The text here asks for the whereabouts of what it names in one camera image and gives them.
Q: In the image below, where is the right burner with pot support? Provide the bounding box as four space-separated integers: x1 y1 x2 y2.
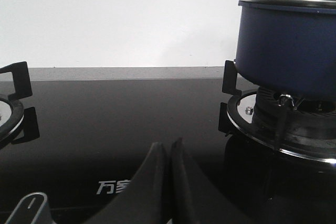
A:
218 60 335 164

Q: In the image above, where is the burner with pot support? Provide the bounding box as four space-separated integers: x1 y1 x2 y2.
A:
218 60 335 164
1 61 40 147

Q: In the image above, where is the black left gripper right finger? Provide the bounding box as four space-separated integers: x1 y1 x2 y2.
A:
171 139 252 223

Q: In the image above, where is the left burner with pot support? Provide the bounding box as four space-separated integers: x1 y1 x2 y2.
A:
1 61 40 147

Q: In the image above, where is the black glass gas stove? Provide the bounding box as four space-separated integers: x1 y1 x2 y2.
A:
1 79 335 223

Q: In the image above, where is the grey stove control knob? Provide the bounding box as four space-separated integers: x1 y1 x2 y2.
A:
5 192 56 224

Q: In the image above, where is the dark blue cooking pot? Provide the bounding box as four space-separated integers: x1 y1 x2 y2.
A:
235 1 335 101

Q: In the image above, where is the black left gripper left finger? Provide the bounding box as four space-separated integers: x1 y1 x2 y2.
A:
86 142 166 223

